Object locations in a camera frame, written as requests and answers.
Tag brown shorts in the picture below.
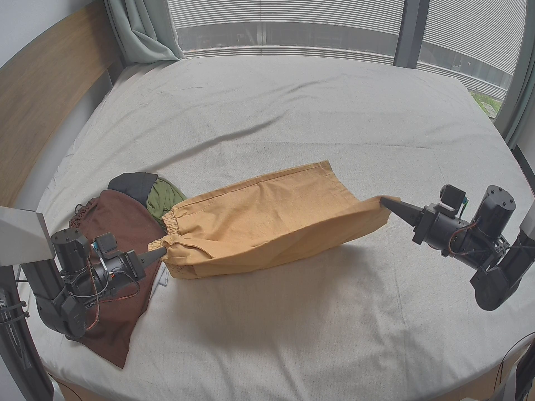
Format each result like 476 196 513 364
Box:
69 188 164 369

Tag window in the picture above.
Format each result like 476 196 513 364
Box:
161 0 528 121

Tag bed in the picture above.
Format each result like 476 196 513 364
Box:
0 0 535 401

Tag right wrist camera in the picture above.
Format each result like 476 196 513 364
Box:
438 185 467 213

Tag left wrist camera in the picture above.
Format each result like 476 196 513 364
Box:
93 233 118 259

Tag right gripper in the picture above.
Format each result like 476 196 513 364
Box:
411 206 471 257

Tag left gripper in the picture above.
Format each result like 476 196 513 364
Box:
94 248 148 296

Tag green garment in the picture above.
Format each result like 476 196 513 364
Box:
147 177 188 231

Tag mustard yellow shorts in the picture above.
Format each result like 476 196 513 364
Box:
148 160 392 281

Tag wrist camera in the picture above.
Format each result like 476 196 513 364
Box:
93 233 118 259
438 185 467 213

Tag black garment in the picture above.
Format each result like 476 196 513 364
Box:
109 173 159 204

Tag blue-green curtain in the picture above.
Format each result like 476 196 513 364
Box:
98 0 185 64

